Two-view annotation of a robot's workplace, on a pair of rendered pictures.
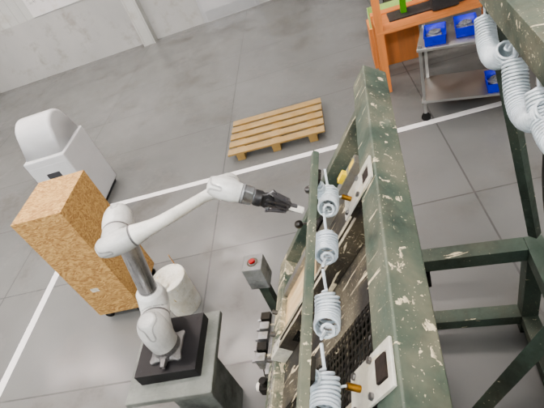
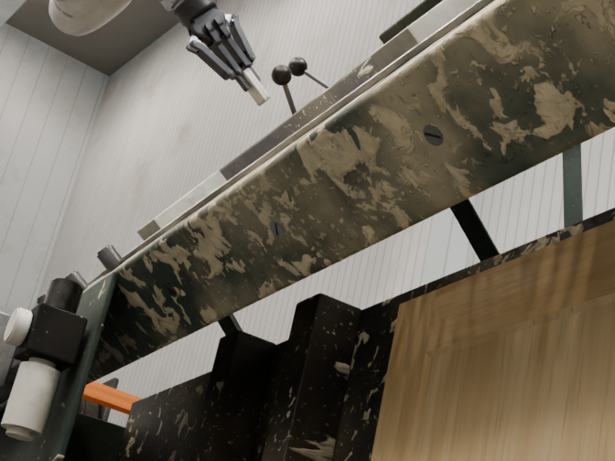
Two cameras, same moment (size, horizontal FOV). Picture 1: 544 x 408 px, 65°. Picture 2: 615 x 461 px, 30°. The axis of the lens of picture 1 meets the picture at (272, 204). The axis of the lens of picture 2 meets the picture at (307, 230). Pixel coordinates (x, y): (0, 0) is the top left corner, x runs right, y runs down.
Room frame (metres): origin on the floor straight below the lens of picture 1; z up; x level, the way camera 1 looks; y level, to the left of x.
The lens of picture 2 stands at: (0.05, 1.13, 0.35)
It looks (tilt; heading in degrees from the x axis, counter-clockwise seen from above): 24 degrees up; 315
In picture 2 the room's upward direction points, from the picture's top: 13 degrees clockwise
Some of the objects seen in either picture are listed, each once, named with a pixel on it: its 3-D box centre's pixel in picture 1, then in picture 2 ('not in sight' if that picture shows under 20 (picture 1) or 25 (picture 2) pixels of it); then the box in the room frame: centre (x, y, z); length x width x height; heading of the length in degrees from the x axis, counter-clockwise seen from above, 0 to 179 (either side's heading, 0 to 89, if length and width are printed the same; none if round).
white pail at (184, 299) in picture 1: (174, 286); not in sight; (2.59, 1.01, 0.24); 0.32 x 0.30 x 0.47; 165
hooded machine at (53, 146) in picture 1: (65, 161); not in sight; (4.94, 2.09, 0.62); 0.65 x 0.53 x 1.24; 165
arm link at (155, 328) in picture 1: (155, 329); not in sight; (1.55, 0.83, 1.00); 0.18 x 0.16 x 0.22; 0
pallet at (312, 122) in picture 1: (276, 129); not in sight; (4.63, -0.42, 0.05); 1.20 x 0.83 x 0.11; 71
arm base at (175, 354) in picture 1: (165, 348); not in sight; (1.52, 0.84, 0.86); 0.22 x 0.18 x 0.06; 166
